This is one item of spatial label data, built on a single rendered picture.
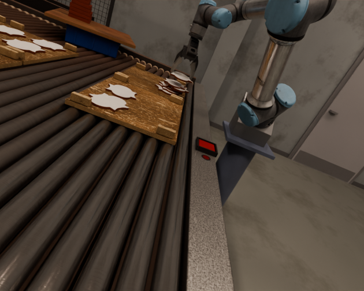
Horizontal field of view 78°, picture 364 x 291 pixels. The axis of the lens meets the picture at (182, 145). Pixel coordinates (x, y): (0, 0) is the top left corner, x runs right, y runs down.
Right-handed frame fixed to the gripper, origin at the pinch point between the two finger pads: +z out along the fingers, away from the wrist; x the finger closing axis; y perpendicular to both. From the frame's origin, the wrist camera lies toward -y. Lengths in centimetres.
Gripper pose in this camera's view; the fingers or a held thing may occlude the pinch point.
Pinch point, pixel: (181, 75)
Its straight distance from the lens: 120.8
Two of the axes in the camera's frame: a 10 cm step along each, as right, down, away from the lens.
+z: -3.7, 8.3, 4.2
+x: -9.3, -3.0, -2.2
